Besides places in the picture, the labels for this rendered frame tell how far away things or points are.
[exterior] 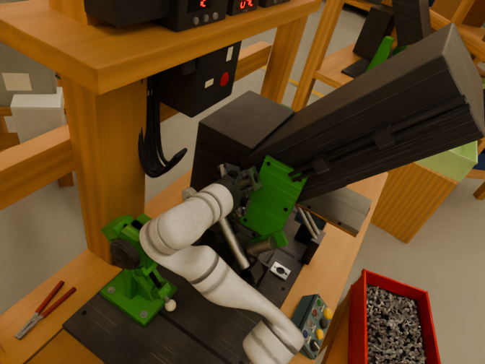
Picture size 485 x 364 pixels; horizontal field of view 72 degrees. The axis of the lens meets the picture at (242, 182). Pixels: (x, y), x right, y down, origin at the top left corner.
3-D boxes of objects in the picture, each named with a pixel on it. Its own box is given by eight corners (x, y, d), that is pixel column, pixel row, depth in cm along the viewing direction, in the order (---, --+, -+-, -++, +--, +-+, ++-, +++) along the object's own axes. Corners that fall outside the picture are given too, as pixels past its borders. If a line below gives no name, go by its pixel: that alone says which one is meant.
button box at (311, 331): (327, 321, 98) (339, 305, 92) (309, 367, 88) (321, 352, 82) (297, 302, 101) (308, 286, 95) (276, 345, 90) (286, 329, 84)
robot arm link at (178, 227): (215, 183, 65) (185, 200, 70) (164, 211, 52) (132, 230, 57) (233, 214, 65) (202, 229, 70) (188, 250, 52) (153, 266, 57)
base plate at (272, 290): (348, 183, 148) (350, 180, 147) (204, 445, 70) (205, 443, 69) (265, 141, 160) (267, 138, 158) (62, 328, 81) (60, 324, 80)
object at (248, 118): (270, 185, 133) (296, 110, 111) (230, 231, 112) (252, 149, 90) (231, 165, 138) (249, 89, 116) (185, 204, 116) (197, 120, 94)
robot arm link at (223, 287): (231, 256, 57) (195, 292, 56) (317, 347, 65) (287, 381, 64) (216, 242, 66) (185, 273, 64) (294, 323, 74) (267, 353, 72)
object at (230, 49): (232, 95, 86) (245, 36, 77) (193, 119, 74) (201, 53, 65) (193, 77, 90) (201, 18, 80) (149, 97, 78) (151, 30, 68)
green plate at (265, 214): (285, 231, 97) (316, 168, 87) (275, 243, 90) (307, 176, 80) (251, 211, 100) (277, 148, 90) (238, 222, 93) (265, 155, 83)
